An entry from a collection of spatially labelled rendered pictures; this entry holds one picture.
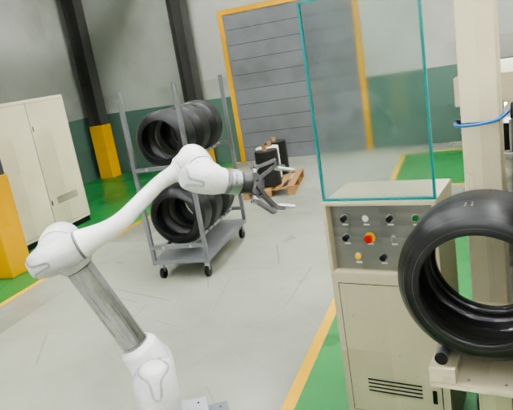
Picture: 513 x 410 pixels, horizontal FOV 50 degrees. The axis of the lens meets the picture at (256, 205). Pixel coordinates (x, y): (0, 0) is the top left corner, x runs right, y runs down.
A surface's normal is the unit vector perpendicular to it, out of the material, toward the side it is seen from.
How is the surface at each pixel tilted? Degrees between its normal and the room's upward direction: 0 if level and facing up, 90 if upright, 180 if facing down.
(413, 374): 90
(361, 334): 90
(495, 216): 44
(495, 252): 90
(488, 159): 90
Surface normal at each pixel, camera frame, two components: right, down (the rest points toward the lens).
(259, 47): -0.33, 0.29
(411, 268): -0.62, 0.23
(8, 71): 0.93, -0.06
